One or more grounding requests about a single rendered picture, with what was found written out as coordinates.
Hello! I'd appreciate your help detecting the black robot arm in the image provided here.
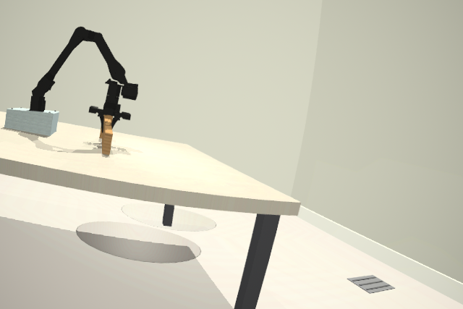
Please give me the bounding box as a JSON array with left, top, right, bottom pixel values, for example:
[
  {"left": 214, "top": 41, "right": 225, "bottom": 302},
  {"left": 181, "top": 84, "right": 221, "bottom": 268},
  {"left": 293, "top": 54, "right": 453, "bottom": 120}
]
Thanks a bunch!
[{"left": 29, "top": 26, "right": 138, "bottom": 116}]

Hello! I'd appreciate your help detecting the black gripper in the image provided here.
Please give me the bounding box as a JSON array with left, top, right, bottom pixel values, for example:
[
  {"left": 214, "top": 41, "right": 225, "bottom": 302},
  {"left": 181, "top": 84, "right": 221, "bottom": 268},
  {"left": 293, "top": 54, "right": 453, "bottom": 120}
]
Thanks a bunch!
[{"left": 88, "top": 95, "right": 131, "bottom": 132}]

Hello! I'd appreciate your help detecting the long wooden rail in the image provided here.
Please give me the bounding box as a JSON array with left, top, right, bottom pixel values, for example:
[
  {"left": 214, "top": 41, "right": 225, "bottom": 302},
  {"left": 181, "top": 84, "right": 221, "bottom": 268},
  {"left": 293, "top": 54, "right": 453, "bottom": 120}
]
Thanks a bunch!
[{"left": 102, "top": 119, "right": 113, "bottom": 155}]

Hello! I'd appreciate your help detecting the wooden post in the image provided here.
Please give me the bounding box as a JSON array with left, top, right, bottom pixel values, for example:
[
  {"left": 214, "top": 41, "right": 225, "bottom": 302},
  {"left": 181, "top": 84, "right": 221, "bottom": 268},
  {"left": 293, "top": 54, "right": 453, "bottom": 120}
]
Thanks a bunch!
[{"left": 99, "top": 115, "right": 113, "bottom": 139}]

